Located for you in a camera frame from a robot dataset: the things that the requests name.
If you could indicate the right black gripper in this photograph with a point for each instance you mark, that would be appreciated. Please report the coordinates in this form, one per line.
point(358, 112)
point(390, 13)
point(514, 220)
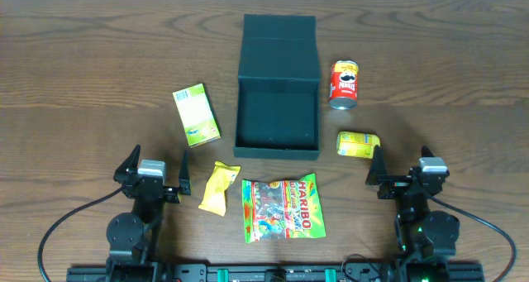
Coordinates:
point(402, 183)

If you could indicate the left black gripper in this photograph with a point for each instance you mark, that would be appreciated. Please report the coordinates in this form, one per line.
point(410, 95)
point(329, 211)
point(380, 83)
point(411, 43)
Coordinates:
point(153, 188)

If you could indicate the yellow Mentos bottle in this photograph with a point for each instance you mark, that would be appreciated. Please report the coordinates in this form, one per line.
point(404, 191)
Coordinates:
point(355, 144)

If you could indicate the red Pringles can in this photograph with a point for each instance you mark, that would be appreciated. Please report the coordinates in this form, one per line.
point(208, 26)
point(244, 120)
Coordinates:
point(344, 85)

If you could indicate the Haribo worms gummy bag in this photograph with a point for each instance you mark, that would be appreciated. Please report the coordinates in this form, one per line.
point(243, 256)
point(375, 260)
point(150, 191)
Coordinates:
point(282, 209)

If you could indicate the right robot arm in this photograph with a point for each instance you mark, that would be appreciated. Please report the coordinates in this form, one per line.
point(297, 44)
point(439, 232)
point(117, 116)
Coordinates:
point(426, 238)

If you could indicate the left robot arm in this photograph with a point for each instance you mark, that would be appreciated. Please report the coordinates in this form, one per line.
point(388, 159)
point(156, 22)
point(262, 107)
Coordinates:
point(133, 236)

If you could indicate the yellow candy wrapper pack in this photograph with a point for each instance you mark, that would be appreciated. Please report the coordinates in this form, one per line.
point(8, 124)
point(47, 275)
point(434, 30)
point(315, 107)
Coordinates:
point(222, 177)

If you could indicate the green snack carton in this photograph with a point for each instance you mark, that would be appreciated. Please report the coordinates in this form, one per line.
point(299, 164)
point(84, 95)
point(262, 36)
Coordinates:
point(196, 115)

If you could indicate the black open gift box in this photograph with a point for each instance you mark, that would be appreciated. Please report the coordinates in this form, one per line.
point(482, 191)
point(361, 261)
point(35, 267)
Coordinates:
point(279, 79)

